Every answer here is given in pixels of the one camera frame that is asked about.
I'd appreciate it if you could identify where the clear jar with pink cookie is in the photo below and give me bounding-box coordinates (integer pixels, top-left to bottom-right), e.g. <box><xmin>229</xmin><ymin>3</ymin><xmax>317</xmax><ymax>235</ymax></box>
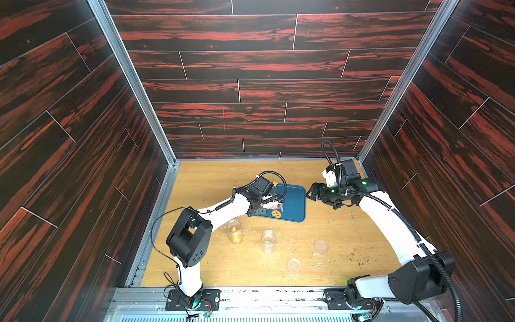
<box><xmin>262</xmin><ymin>195</ymin><xmax>285</xmax><ymax>211</ymax></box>

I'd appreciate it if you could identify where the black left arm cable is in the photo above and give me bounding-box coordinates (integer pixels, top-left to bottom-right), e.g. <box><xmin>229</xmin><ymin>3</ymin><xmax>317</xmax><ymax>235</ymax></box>
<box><xmin>149</xmin><ymin>170</ymin><xmax>288</xmax><ymax>291</ymax></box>

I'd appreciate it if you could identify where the aluminium frame post right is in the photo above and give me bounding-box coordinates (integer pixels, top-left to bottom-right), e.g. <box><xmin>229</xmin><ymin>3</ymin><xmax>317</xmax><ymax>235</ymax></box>
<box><xmin>357</xmin><ymin>0</ymin><xmax>459</xmax><ymax>165</ymax></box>

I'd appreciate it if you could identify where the aluminium frame post left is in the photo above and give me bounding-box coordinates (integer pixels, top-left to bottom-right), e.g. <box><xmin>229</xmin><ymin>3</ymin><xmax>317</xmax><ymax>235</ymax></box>
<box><xmin>87</xmin><ymin>0</ymin><xmax>181</xmax><ymax>288</ymax></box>

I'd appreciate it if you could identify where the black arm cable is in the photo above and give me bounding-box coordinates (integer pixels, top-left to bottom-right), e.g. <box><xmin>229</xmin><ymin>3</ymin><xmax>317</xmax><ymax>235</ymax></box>
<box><xmin>321</xmin><ymin>140</ymin><xmax>464</xmax><ymax>322</ymax></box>
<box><xmin>149</xmin><ymin>170</ymin><xmax>288</xmax><ymax>291</ymax></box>

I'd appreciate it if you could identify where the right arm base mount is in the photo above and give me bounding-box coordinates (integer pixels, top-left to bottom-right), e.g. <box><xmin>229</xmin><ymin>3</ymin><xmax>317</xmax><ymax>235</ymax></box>
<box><xmin>322</xmin><ymin>275</ymin><xmax>384</xmax><ymax>321</ymax></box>

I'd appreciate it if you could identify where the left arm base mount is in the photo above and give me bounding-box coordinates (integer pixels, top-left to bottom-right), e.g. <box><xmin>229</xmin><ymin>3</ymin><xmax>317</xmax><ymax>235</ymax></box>
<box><xmin>163</xmin><ymin>284</ymin><xmax>221</xmax><ymax>321</ymax></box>

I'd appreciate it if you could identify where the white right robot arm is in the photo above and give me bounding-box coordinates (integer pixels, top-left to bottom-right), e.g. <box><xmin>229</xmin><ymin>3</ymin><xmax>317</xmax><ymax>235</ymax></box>
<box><xmin>306</xmin><ymin>178</ymin><xmax>455</xmax><ymax>309</ymax></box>

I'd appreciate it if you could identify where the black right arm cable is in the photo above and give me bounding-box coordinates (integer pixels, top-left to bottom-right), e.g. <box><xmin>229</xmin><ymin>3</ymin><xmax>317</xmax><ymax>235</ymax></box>
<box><xmin>321</xmin><ymin>140</ymin><xmax>464</xmax><ymax>322</ymax></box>

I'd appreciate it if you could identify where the clear jar with mixed cookies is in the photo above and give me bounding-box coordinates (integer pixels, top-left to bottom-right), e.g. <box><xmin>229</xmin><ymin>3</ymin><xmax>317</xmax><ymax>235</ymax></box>
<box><xmin>261</xmin><ymin>230</ymin><xmax>277</xmax><ymax>255</ymax></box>

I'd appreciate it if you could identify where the teal plastic tray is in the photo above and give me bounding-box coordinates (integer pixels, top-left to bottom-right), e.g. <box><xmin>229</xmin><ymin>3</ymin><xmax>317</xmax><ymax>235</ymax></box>
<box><xmin>252</xmin><ymin>185</ymin><xmax>306</xmax><ymax>223</ymax></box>

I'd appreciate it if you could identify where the aluminium frame post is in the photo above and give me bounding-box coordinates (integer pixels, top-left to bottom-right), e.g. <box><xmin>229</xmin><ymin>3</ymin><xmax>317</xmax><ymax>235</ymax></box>
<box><xmin>87</xmin><ymin>0</ymin><xmax>181</xmax><ymax>288</ymax></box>
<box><xmin>357</xmin><ymin>0</ymin><xmax>459</xmax><ymax>165</ymax></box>

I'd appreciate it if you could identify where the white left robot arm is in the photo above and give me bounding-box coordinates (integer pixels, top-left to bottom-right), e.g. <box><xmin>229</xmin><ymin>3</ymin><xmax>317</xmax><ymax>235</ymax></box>
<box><xmin>166</xmin><ymin>177</ymin><xmax>282</xmax><ymax>299</ymax></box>

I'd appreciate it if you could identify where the orange pretzel cookie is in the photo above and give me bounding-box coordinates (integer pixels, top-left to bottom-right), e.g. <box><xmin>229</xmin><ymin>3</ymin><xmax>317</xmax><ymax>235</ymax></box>
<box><xmin>272</xmin><ymin>210</ymin><xmax>282</xmax><ymax>219</ymax></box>

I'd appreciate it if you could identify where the clear jar with yellow cookies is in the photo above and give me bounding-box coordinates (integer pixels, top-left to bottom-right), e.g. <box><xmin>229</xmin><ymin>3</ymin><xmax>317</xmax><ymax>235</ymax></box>
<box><xmin>226</xmin><ymin>219</ymin><xmax>244</xmax><ymax>244</ymax></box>

